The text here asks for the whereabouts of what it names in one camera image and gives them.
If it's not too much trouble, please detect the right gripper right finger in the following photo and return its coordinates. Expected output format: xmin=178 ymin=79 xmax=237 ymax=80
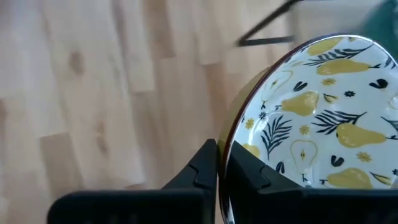
xmin=223 ymin=140 xmax=398 ymax=224

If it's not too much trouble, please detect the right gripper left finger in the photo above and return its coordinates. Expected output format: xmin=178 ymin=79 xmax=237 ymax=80
xmin=46 ymin=139 xmax=218 ymax=224

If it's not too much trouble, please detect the yellow pear-print ceramic bowl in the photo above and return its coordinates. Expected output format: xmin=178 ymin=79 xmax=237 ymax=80
xmin=216 ymin=33 xmax=398 ymax=224

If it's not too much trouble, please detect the teal patterned ceramic bowl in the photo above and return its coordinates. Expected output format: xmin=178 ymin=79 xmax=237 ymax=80
xmin=362 ymin=0 xmax=398 ymax=62

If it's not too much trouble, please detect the wooden shelf with black frame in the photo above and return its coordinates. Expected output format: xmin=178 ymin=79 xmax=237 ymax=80
xmin=236 ymin=0 xmax=304 ymax=47

